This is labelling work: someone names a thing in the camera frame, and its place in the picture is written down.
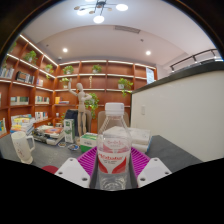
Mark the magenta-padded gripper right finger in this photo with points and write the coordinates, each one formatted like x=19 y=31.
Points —
x=153 y=171

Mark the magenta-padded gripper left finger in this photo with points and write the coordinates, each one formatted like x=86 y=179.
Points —
x=71 y=171

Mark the clear plastic water bottle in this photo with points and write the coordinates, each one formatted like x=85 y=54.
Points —
x=114 y=160

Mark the flat round red coaster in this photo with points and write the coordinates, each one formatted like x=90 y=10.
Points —
x=50 y=169

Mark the small patterned dish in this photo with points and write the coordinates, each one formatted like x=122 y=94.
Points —
x=61 y=144
x=73 y=146

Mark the green and white box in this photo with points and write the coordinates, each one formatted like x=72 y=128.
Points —
x=87 y=141

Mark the green and white carton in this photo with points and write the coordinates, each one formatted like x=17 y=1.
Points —
x=69 y=130

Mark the flat book stack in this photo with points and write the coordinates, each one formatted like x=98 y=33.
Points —
x=50 y=134

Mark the white ceramic mug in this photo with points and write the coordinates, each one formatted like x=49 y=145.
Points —
x=21 y=148

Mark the beige chair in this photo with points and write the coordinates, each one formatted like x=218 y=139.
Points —
x=101 y=117

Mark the white counter with dark top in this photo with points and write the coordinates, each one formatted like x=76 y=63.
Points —
x=180 y=113

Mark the wooden artist mannequin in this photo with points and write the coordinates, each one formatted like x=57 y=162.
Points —
x=81 y=106

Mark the colourful book stack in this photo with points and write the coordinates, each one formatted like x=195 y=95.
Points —
x=22 y=125

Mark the wooden shelf unit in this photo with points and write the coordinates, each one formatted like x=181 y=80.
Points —
x=106 y=83

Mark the recessed round ceiling light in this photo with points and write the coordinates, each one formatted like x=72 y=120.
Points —
x=65 y=50
x=148 y=52

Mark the ceiling air vent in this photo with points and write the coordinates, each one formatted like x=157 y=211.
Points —
x=127 y=29

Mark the multi-bulb ceiling lamp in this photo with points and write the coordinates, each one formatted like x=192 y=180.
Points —
x=98 y=19

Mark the white wall switch plate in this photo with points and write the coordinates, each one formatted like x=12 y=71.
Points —
x=143 y=110

